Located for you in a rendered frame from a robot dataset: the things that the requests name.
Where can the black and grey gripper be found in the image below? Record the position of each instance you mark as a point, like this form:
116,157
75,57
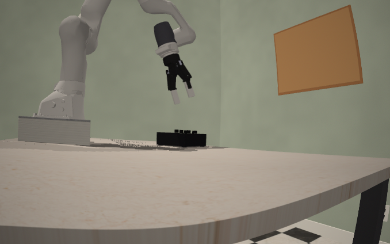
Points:
176,67

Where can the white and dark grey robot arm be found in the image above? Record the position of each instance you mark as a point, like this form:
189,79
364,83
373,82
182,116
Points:
79,37

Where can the black lighting desk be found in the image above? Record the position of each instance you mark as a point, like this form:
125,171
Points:
181,138

